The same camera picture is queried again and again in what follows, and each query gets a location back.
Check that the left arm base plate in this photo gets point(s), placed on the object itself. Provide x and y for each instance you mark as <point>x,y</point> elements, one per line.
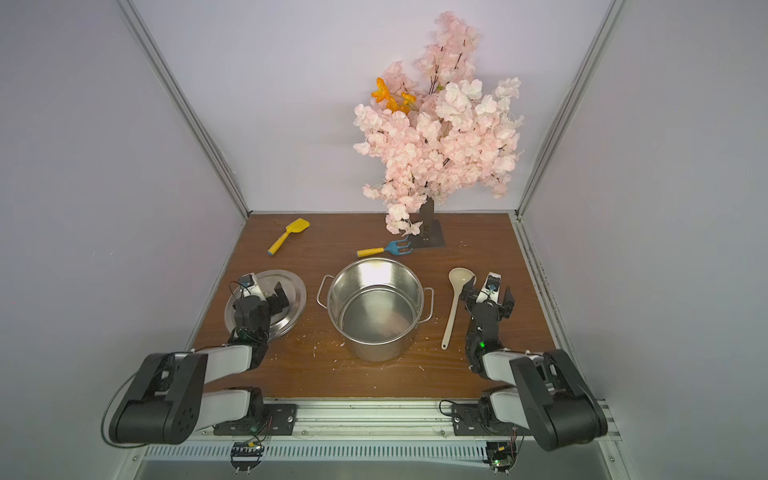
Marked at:
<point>271,419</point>

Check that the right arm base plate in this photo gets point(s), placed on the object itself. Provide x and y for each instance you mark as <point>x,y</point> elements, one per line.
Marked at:
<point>467,421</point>

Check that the artificial cherry blossom tree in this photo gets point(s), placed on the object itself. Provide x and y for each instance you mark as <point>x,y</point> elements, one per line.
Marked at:
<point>440,135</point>

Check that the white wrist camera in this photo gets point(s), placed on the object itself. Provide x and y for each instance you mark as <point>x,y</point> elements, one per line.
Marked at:
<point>490,290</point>
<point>249,287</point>

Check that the aluminium corner frame post right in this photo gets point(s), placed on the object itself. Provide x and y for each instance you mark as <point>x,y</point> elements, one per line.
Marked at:
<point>569,105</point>

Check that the aluminium corner frame post left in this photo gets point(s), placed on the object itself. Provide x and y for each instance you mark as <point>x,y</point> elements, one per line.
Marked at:
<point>211,150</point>

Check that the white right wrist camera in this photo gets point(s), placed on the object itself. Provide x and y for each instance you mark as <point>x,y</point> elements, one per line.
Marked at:
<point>490,290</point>

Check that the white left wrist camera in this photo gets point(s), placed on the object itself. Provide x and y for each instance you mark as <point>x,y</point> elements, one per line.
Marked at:
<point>249,287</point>

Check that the circuit board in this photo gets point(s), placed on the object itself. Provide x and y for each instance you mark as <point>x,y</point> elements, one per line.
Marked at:
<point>246,456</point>
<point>501,456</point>

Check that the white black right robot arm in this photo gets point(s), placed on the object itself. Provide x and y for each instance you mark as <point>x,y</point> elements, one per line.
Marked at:
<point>543,393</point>

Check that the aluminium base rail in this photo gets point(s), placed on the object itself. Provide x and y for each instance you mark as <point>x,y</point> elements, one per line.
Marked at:
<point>348,430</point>

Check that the yellow blue toy rake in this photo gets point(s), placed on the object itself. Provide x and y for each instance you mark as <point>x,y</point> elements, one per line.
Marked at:
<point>396,248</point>

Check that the cream plastic ladle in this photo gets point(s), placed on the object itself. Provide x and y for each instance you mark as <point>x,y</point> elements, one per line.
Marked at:
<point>458,278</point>

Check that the right circuit board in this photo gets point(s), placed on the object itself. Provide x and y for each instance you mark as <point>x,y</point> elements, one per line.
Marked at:
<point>501,456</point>

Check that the stainless steel pot lid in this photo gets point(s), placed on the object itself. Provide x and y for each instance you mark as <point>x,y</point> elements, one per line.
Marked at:
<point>283,322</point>

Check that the left circuit board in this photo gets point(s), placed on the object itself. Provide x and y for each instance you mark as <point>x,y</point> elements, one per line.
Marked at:
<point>246,456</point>

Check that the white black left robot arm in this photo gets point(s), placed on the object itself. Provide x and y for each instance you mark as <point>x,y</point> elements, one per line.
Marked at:
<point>164,401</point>

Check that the aluminium corner frame post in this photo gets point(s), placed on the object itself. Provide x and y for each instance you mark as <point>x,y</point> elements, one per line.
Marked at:
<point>211,150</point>
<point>569,105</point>

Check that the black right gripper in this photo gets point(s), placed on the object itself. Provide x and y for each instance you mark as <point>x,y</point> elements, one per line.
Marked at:
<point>487,303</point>

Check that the yellow toy shovel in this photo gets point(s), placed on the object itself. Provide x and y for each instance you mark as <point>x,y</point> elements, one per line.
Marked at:
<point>295,227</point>

